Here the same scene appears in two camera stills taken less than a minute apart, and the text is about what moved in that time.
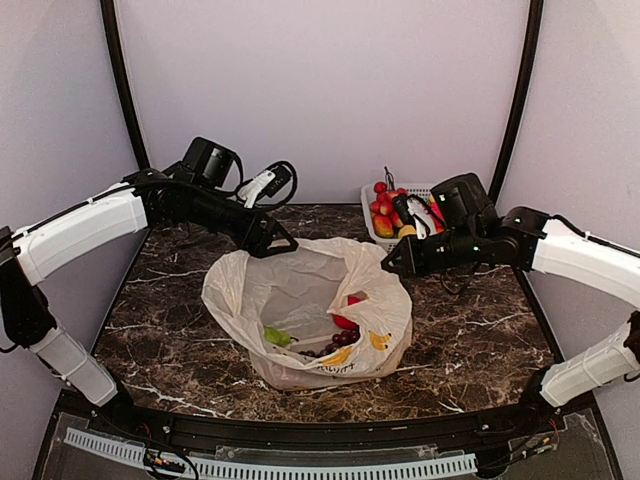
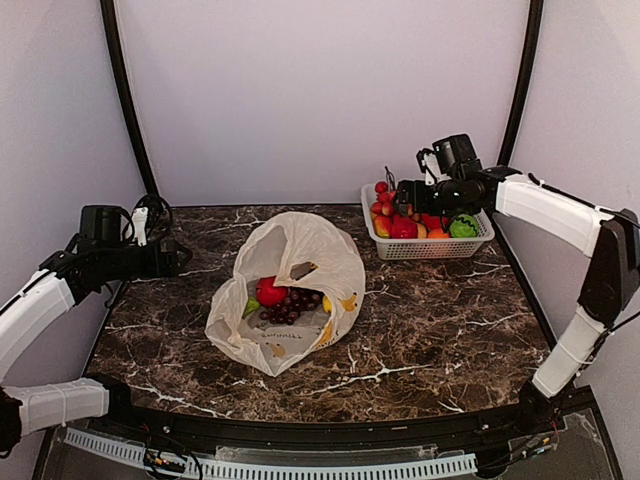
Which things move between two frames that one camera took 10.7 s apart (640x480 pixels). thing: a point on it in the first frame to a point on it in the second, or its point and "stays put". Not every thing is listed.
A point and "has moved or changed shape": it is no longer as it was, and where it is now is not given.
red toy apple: x=344 y=322 to x=403 y=227
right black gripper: x=413 y=264 to x=403 y=192
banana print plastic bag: x=312 y=312 has moved or changed shape
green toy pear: x=277 y=337 to x=251 y=305
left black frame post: x=110 y=32 stays put
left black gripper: x=259 y=246 to x=170 y=268
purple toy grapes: x=339 y=340 to x=298 y=299
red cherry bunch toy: x=386 y=193 stays put
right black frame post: x=531 y=70 stays put
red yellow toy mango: x=383 y=225 stays put
